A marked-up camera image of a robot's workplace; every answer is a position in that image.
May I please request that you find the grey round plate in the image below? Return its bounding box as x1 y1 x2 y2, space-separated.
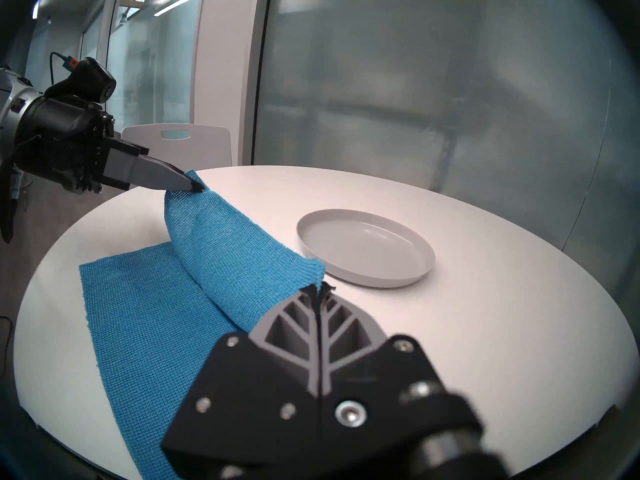
296 209 436 290

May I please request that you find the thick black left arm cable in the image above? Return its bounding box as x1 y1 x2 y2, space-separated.
0 134 41 244

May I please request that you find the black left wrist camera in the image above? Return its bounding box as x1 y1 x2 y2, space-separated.
44 57 117 105

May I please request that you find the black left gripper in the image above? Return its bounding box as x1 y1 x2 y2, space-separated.
12 96 203 195

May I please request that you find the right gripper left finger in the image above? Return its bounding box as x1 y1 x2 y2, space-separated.
161 285 321 480

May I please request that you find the white plastic chair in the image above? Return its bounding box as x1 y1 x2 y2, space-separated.
121 124 233 171

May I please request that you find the thin left camera cable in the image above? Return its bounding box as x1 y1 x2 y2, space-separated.
49 51 80 82

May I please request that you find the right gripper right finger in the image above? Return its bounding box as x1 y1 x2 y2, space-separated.
320 283 483 480

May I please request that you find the blue cloth napkin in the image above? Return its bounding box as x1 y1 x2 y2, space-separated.
79 170 327 480

